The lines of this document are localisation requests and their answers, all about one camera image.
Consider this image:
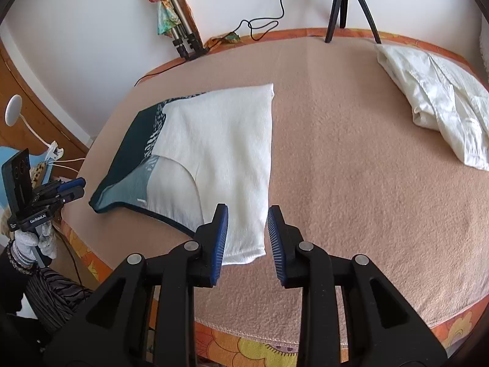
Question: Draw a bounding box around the orange narrow board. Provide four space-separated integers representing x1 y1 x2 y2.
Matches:
168 0 210 52

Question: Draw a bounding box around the white folded garment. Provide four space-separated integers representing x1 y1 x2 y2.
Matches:
376 44 489 171

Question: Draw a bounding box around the beige blanket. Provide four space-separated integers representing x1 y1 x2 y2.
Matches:
61 28 489 347

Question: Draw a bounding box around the white cable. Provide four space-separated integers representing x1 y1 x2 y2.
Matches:
50 156 87 169

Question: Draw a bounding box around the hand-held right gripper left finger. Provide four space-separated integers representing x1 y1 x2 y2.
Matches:
42 202 230 367

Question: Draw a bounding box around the person's left forearm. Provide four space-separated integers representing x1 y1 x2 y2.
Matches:
6 237 94 333

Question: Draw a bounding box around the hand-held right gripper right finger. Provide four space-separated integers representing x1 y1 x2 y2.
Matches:
267 204 447 367

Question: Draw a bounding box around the colourful cloth scrap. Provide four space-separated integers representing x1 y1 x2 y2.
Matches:
206 32 242 46

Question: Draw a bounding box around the person's left hand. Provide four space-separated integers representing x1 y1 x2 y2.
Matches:
13 220 58 264

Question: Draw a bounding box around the ring light on black tripod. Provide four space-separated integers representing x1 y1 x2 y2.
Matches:
324 0 383 44

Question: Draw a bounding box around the black cable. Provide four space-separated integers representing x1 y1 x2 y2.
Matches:
134 0 312 87

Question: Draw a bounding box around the dark bead bracelet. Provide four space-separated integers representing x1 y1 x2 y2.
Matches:
6 239 39 276

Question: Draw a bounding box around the white clip lamp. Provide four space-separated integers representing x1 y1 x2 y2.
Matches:
5 95 64 161

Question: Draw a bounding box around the leopard print cloth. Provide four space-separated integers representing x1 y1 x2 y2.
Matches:
32 162 49 185

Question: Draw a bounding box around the wooden door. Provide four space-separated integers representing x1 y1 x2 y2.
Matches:
0 38 94 161

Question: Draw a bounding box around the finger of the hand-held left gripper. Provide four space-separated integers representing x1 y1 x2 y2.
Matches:
46 178 86 194
50 188 85 204

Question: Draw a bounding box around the dark green tree print t-shirt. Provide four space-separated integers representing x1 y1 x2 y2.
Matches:
89 83 276 266

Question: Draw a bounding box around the folded metal tripod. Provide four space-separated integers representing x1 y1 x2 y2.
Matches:
155 0 205 60

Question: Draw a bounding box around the colourful scarf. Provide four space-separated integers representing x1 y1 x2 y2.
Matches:
142 0 182 37

